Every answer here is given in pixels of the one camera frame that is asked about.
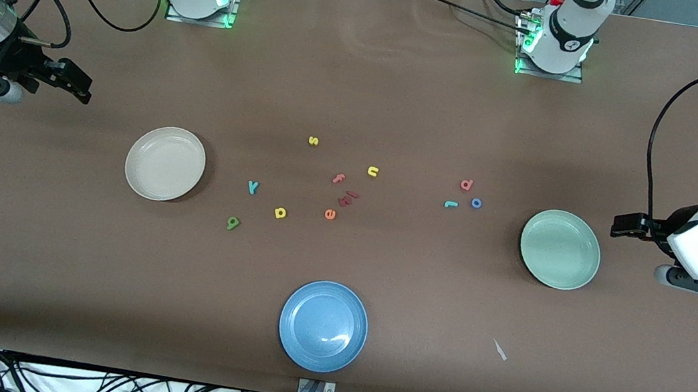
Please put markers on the brown table cover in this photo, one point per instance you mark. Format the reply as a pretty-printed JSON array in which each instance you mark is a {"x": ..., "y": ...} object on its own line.
[{"x": 403, "y": 95}]

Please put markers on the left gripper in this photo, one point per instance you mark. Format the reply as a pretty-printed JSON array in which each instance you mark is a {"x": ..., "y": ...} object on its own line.
[{"x": 660, "y": 231}]

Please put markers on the dark red letter t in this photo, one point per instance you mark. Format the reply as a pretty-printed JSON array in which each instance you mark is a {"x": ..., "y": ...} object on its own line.
[{"x": 344, "y": 201}]

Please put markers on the orange letter e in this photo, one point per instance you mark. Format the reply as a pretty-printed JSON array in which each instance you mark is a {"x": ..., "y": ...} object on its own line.
[{"x": 330, "y": 214}]

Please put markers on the blue letter o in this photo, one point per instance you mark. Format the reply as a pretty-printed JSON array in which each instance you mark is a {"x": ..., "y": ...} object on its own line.
[{"x": 476, "y": 203}]

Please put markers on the green letter g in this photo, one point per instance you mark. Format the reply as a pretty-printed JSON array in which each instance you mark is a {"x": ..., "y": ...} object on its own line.
[{"x": 233, "y": 223}]

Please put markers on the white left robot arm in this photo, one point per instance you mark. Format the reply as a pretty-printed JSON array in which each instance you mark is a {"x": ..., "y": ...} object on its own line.
[{"x": 568, "y": 43}]

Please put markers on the teal letter l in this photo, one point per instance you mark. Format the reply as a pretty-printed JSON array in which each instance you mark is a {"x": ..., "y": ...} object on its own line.
[{"x": 450, "y": 204}]

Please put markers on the blue plate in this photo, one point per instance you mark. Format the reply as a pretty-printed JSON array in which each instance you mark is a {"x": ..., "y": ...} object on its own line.
[{"x": 323, "y": 326}]

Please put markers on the yellow letter d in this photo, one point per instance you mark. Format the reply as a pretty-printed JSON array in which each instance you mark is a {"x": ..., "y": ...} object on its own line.
[{"x": 280, "y": 212}]

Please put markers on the pink letter d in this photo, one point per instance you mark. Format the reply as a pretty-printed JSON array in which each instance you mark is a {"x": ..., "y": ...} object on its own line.
[{"x": 466, "y": 184}]

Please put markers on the white paper scrap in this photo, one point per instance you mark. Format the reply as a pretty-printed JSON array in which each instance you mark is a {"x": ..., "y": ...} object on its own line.
[{"x": 499, "y": 349}]

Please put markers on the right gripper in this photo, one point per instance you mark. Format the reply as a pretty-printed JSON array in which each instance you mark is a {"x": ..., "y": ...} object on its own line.
[{"x": 21, "y": 60}]

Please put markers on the beige brown plate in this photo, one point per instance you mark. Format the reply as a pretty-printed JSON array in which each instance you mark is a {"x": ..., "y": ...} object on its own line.
[{"x": 165, "y": 164}]

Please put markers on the teal letter y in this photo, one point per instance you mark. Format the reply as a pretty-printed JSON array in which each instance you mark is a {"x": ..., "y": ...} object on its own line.
[{"x": 252, "y": 187}]

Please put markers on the yellow letter s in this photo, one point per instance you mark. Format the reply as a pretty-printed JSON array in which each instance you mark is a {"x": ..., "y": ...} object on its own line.
[{"x": 313, "y": 141}]

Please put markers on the green plate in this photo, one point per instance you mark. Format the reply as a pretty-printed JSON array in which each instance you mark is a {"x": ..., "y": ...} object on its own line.
[{"x": 560, "y": 249}]

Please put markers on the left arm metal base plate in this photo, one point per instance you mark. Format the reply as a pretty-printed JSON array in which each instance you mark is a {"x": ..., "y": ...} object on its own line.
[{"x": 550, "y": 75}]

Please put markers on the yellow letter n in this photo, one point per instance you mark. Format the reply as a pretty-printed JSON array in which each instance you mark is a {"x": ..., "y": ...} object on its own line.
[{"x": 372, "y": 171}]

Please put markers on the pink letter f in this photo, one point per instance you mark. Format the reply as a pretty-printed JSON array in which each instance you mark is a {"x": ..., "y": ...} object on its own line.
[{"x": 338, "y": 178}]

